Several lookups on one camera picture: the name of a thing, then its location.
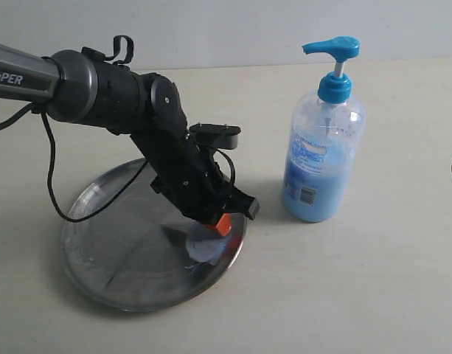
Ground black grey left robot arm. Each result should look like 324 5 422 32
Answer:
0 35 260 235

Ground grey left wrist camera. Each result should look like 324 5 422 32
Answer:
189 123 241 150

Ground clear blue soap pump bottle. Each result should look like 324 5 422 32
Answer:
282 36 366 223

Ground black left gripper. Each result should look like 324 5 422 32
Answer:
131 128 260 236

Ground round steel plate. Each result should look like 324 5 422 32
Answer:
61 159 247 312

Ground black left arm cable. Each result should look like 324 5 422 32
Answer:
0 35 237 223

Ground blue soap blob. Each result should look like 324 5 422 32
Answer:
185 225 232 266

